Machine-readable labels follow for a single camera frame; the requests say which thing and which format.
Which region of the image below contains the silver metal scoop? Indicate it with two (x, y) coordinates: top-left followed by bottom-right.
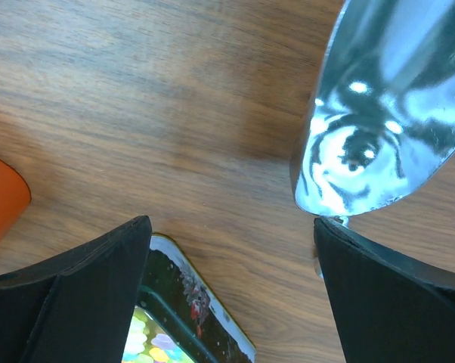
(289, 1), (455, 222)

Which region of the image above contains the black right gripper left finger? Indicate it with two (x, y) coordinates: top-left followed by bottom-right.
(0, 216), (152, 362)

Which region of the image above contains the tin of star candies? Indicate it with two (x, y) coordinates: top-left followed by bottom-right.
(122, 234), (256, 362)

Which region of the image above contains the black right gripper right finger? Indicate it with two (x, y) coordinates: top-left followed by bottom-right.
(314, 217), (455, 362)

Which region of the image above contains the orange box of candies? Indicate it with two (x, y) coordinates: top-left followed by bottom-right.
(0, 160), (31, 241)

